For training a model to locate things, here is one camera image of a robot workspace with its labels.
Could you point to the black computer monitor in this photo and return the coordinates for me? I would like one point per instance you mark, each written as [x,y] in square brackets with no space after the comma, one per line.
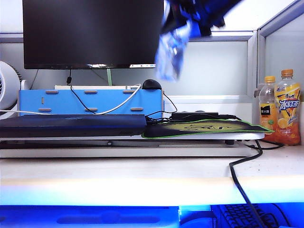
[95,33]

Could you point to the small orange juice bottle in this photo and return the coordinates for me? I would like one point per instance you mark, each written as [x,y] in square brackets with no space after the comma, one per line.
[267,111]

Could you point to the blue wooden monitor riser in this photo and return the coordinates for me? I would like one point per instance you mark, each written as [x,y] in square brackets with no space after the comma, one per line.
[59,102]

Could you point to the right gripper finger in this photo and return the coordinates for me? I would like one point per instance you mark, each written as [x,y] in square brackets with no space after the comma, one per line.
[194,29]
[171,23]

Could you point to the dark closed laptop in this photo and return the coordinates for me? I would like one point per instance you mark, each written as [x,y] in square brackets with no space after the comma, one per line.
[71,126]

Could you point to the black computer mouse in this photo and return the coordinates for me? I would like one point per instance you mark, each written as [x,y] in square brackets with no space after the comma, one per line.
[150,85]

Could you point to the grey aluminium partition frame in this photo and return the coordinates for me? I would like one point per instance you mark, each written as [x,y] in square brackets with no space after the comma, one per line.
[255,59]

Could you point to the black power adapter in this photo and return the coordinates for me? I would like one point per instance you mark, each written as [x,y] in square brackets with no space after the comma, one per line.
[180,116]

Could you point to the white desk fan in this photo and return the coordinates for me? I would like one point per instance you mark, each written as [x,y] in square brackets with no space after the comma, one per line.
[7,90]

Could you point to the white desk riser platform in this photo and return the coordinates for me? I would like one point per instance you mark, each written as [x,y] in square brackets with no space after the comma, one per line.
[118,153]

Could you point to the black keyboard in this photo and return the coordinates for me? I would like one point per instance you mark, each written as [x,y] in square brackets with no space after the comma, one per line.
[237,216]

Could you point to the pale green stand post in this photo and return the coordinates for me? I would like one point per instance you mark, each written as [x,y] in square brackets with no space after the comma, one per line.
[109,77]

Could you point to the clear mineral water bottle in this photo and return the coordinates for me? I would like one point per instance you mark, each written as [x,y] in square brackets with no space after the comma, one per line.
[169,61]

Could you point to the large iced tea bottle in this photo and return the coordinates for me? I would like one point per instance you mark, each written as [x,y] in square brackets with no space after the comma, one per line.
[287,114]

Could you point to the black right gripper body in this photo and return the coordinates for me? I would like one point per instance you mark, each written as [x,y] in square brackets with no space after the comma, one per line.
[192,9]

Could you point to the black green-edged mouse pad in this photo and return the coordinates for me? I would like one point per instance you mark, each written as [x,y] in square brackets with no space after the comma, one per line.
[166,130]

